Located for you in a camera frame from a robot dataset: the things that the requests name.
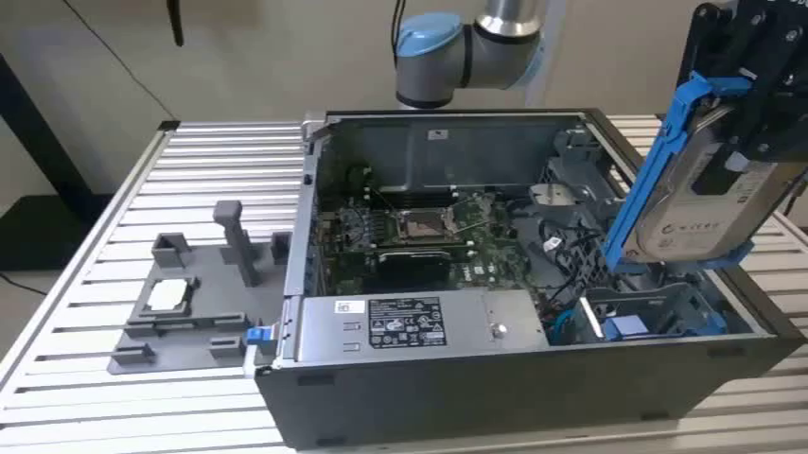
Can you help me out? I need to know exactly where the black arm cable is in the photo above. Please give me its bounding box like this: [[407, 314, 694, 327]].
[[391, 0, 409, 54]]

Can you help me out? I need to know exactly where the grey disk bay cage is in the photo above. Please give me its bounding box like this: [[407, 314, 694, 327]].
[[528, 155, 636, 233]]

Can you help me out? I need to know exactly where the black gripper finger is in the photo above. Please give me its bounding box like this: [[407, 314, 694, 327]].
[[679, 2, 728, 89], [691, 51, 808, 195]]

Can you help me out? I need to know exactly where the RAM slot bank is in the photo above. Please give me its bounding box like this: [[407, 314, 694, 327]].
[[371, 184, 459, 208]]

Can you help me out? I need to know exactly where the black disk wire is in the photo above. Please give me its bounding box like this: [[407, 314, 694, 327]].
[[535, 220, 612, 304]]

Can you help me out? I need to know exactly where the blue disk wire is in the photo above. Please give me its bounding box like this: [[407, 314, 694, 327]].
[[546, 305, 575, 345]]

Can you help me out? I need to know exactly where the green motherboard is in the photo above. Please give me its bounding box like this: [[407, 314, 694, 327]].
[[314, 188, 543, 295]]

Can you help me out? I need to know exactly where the silver power supply unit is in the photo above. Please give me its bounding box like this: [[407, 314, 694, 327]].
[[294, 289, 548, 364]]

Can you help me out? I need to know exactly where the silver CPU chip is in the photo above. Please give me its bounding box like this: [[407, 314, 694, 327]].
[[149, 280, 193, 312]]

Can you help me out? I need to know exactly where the thin black floor cable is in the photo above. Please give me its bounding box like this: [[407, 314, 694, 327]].
[[0, 271, 50, 297]]

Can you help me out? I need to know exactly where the CPU socket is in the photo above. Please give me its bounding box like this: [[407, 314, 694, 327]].
[[393, 207, 460, 243]]

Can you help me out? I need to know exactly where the grey parts rack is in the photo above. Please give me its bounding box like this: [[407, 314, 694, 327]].
[[106, 200, 296, 377]]

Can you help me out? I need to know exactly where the black desk stand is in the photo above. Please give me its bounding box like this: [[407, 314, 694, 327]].
[[0, 51, 110, 271]]

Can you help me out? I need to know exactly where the thin black wall cable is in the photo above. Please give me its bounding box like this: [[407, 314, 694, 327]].
[[62, 0, 180, 125]]

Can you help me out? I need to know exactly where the black hanging strap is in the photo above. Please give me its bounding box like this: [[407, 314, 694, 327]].
[[165, 0, 188, 48]]

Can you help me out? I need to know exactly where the open black PC case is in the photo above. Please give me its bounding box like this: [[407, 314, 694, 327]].
[[252, 107, 798, 450]]

